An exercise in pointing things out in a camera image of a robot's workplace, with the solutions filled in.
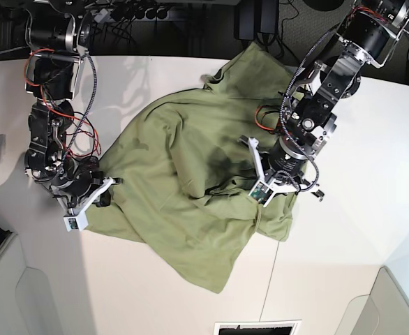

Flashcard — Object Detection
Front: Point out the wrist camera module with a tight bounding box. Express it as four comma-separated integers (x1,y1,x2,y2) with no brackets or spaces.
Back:
249,180,274,207
64,214,88,232

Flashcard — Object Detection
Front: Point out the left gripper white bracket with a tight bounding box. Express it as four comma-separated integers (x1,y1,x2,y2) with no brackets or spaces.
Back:
239,135,325,200

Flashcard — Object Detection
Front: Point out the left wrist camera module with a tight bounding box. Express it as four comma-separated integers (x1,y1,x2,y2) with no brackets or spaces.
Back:
249,180,274,207

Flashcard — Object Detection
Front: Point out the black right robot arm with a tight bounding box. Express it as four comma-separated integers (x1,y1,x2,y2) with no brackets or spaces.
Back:
21,1,111,215

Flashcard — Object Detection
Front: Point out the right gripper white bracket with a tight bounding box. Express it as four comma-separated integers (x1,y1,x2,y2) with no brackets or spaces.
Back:
50,170,124,219

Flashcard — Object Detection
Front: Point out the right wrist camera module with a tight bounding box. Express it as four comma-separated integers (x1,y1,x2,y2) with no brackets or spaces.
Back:
64,214,88,232

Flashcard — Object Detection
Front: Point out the green t-shirt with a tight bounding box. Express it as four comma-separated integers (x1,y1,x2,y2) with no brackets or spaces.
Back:
87,44,296,293

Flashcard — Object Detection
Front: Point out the black box under table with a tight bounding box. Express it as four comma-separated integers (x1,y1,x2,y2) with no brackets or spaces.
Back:
234,0,279,40

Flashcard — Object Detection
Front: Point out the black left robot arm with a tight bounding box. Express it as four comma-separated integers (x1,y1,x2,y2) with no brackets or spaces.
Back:
239,1,409,207

